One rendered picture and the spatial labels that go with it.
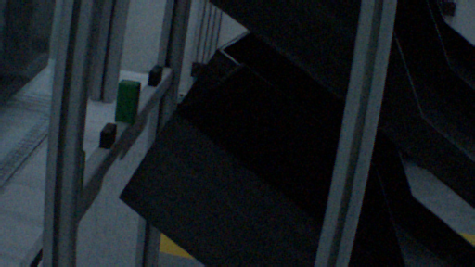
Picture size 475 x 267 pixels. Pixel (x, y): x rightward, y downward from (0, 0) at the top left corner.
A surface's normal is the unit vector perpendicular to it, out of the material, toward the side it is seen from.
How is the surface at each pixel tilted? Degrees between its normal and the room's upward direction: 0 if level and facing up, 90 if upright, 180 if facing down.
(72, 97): 90
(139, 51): 90
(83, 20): 90
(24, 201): 0
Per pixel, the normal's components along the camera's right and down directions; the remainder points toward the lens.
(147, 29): -0.15, 0.32
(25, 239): 0.14, -0.93
